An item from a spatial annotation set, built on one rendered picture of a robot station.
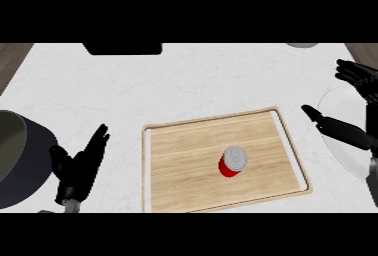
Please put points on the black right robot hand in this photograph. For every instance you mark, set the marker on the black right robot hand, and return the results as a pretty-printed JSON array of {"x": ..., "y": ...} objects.
[{"x": 344, "y": 130}]

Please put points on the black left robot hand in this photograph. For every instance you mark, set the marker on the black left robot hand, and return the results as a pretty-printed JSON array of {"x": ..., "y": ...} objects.
[{"x": 81, "y": 166}]

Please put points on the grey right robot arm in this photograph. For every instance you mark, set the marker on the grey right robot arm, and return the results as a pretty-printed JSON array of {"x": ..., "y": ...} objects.
[{"x": 372, "y": 181}]

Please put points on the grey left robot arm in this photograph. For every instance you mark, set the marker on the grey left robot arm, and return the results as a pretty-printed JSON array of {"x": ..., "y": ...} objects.
[{"x": 71, "y": 205}]

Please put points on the white plate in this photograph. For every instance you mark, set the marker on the white plate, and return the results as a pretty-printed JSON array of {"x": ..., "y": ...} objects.
[{"x": 344, "y": 126}]

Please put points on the red can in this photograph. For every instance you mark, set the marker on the red can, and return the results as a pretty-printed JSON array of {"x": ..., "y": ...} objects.
[{"x": 232, "y": 161}]

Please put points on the wooden tray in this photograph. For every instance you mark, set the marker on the wooden tray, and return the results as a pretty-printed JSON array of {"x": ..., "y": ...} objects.
[{"x": 222, "y": 160}]

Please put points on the dark grey pot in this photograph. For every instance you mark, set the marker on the dark grey pot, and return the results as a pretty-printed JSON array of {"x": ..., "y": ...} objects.
[{"x": 19, "y": 160}]

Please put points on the grey round object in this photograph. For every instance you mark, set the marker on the grey round object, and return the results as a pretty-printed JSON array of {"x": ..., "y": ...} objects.
[{"x": 301, "y": 45}]

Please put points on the black appliance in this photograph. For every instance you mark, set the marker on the black appliance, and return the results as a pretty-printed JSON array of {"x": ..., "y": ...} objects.
[{"x": 123, "y": 48}]

